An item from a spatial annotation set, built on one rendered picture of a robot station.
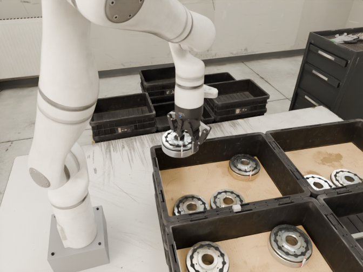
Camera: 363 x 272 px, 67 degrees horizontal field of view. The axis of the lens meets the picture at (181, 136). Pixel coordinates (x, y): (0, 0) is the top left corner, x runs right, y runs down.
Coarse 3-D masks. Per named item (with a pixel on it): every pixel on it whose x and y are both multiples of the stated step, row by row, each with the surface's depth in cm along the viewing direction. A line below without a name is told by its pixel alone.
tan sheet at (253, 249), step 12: (300, 228) 76; (228, 240) 73; (240, 240) 73; (252, 240) 73; (264, 240) 73; (180, 252) 70; (228, 252) 70; (240, 252) 70; (252, 252) 70; (264, 252) 70; (312, 252) 70; (180, 264) 67; (240, 264) 67; (252, 264) 67; (264, 264) 67; (276, 264) 67; (312, 264) 67; (324, 264) 67
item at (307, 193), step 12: (156, 168) 80; (288, 168) 80; (156, 180) 76; (300, 180) 76; (240, 204) 70; (252, 204) 70; (264, 204) 70; (168, 216) 67; (180, 216) 67; (192, 216) 67
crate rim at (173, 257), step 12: (276, 204) 70; (288, 204) 70; (300, 204) 70; (204, 216) 67; (216, 216) 67; (228, 216) 67; (324, 216) 67; (168, 228) 64; (336, 228) 64; (168, 240) 62; (348, 240) 62; (360, 264) 57
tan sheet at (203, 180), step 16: (160, 176) 92; (176, 176) 92; (192, 176) 92; (208, 176) 92; (224, 176) 92; (176, 192) 86; (192, 192) 86; (208, 192) 86; (240, 192) 86; (256, 192) 86; (272, 192) 86
